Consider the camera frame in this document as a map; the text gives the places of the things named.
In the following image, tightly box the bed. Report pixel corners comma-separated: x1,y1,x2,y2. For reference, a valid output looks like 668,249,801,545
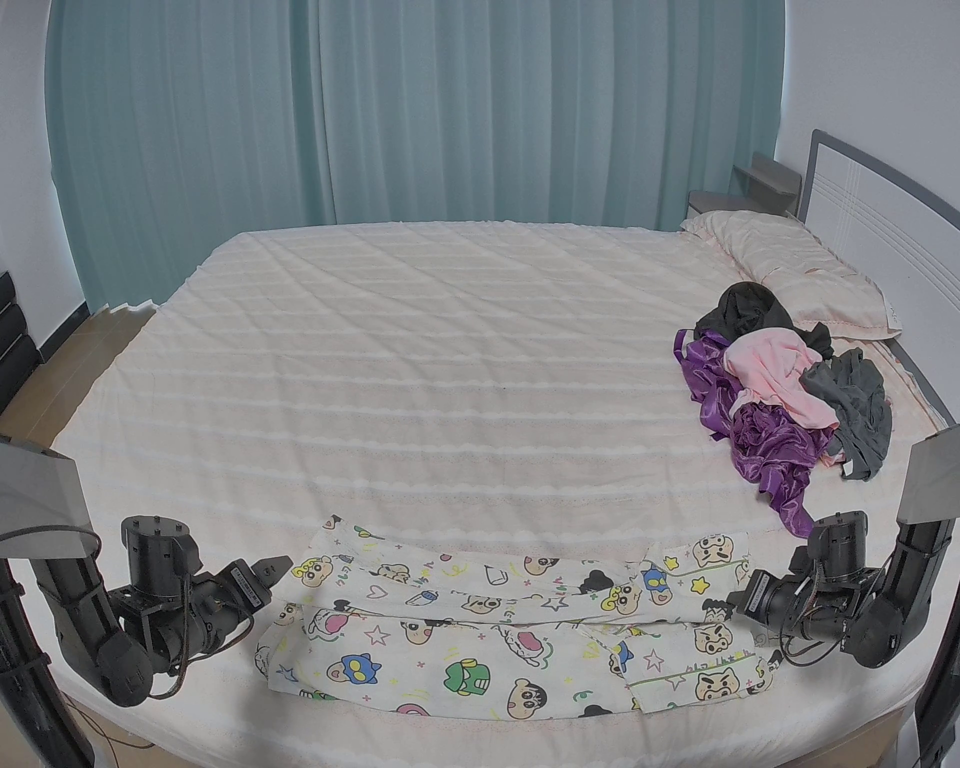
45,129,960,768

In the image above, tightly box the pink garment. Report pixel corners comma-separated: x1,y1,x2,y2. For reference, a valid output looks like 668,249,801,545
721,327,841,462

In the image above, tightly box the white printed pyjama top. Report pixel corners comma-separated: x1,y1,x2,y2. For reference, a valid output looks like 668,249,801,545
253,513,785,723

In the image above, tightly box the black garment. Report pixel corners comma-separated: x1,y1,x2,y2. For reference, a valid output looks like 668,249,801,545
693,281,835,360

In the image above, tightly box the grey bedside table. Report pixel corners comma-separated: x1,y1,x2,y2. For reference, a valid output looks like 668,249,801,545
687,152,804,220

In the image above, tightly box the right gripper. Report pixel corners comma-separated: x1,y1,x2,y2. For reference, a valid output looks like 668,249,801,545
724,568,796,631

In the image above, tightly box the blue-green curtain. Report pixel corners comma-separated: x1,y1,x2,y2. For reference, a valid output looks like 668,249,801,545
45,0,789,310

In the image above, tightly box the pale pink pillow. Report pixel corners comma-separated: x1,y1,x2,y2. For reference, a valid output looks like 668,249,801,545
678,210,905,340

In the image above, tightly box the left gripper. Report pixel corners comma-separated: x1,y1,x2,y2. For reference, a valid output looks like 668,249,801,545
206,555,295,627

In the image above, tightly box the dark grey garment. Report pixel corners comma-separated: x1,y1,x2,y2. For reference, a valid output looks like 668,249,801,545
798,348,894,483

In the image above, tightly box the purple satin garment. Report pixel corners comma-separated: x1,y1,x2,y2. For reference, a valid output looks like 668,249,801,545
672,327,830,540

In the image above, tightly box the black chest of drawers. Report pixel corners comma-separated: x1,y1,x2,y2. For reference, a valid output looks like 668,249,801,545
0,271,39,414

